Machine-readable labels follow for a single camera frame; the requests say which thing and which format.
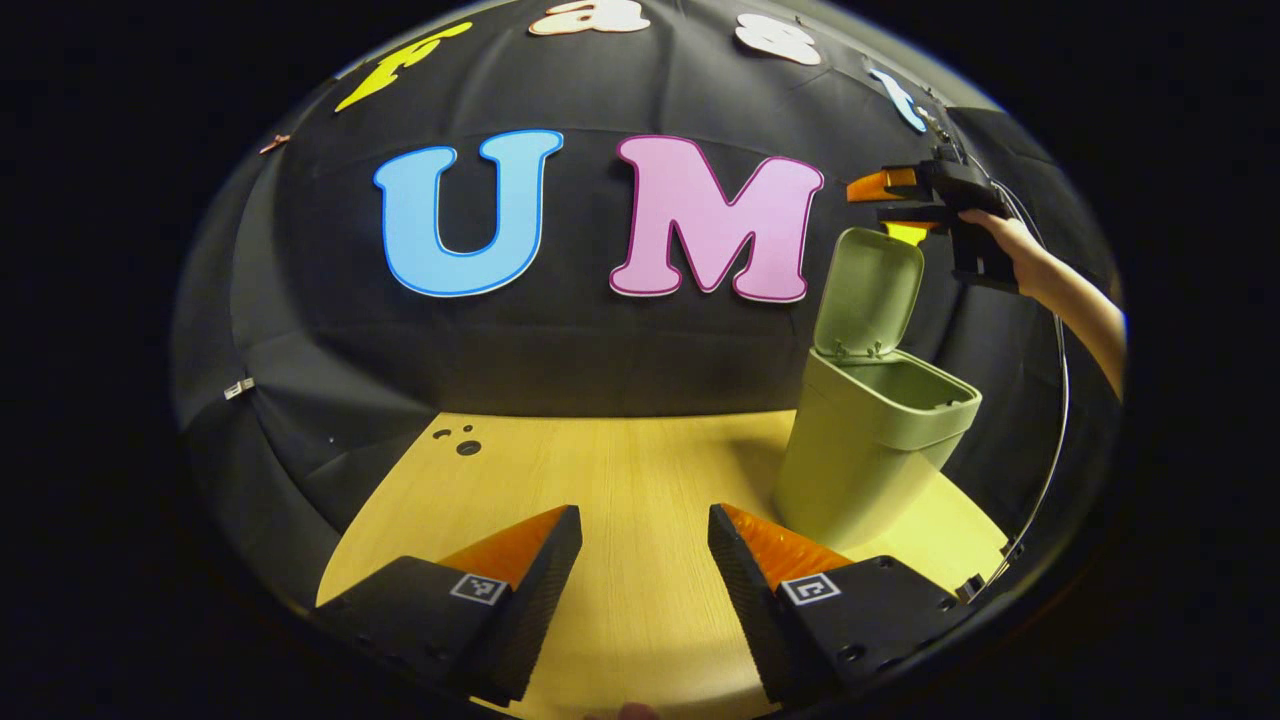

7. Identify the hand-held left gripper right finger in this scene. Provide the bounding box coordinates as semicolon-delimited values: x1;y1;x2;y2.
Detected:
707;502;963;706

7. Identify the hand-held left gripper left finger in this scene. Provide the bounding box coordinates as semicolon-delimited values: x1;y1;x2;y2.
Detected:
315;503;584;706

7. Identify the green desktop garbage bin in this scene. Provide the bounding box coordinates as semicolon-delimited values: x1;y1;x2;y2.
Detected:
775;227;983;551

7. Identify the wooden desktop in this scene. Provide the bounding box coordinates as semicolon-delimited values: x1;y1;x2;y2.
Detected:
315;410;1009;720

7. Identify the black backdrop cloth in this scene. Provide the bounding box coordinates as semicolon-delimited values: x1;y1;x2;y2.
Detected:
170;0;1121;611

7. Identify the white cable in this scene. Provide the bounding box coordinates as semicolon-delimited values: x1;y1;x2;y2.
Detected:
955;180;1071;604

